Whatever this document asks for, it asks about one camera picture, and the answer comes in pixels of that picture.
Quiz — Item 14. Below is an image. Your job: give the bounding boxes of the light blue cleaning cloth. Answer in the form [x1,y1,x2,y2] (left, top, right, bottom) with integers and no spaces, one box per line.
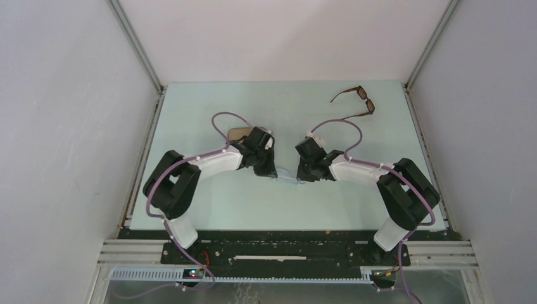
[275,168,304,186]

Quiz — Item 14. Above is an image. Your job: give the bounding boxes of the black glasses case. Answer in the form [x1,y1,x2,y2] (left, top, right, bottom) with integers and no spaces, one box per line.
[227,127,253,142]

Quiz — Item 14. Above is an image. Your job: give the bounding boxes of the brown sunglasses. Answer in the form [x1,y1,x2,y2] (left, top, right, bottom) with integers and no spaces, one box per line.
[329,85,376,120]

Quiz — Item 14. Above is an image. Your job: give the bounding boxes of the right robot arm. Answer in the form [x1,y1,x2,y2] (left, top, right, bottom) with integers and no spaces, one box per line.
[295,137,440,265]

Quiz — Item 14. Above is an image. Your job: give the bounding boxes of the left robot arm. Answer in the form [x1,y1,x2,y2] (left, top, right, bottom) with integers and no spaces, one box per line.
[142,127,277,264]

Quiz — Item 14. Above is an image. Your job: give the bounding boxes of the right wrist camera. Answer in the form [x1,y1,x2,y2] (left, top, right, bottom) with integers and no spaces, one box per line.
[306,132,326,148]

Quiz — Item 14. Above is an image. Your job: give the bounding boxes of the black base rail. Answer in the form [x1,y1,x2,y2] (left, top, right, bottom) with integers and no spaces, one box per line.
[160,231,410,279]

